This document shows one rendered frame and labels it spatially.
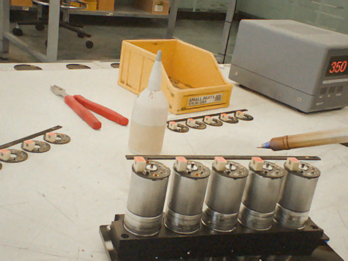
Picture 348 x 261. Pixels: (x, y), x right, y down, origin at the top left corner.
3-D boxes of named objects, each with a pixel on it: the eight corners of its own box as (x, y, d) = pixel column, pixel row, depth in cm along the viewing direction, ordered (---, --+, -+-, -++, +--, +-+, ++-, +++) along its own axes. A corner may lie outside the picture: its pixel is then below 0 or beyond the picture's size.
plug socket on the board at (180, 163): (189, 171, 33) (191, 161, 33) (176, 171, 33) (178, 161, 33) (185, 165, 34) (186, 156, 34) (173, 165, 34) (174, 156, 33)
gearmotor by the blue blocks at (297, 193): (310, 238, 38) (328, 175, 36) (279, 240, 37) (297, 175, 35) (291, 219, 40) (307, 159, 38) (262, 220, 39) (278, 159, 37)
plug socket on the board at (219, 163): (228, 171, 34) (230, 161, 34) (216, 171, 34) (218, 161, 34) (223, 165, 35) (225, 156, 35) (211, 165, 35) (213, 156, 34)
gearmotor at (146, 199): (163, 246, 34) (175, 175, 32) (126, 249, 33) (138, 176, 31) (152, 225, 36) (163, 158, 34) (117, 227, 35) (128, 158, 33)
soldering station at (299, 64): (358, 110, 76) (381, 42, 73) (306, 118, 69) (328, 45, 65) (274, 78, 86) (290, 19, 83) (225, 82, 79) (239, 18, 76)
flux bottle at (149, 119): (161, 145, 52) (178, 49, 49) (161, 159, 49) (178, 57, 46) (128, 140, 52) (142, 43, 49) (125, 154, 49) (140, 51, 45)
